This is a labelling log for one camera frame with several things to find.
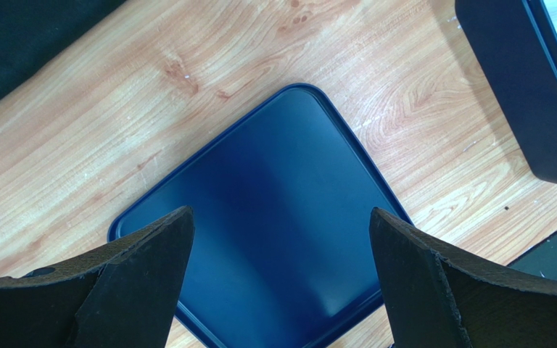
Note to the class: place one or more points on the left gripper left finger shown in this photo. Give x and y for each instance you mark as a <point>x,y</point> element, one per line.
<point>121,294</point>

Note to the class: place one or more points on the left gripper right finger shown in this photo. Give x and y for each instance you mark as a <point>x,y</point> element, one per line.
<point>439,295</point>

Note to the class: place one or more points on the navy box lid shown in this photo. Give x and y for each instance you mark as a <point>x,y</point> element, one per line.
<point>282,201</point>

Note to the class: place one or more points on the navy box with paper cups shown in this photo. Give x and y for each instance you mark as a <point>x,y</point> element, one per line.
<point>515,42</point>

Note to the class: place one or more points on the black placemat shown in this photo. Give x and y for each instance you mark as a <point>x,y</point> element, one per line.
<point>34,32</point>

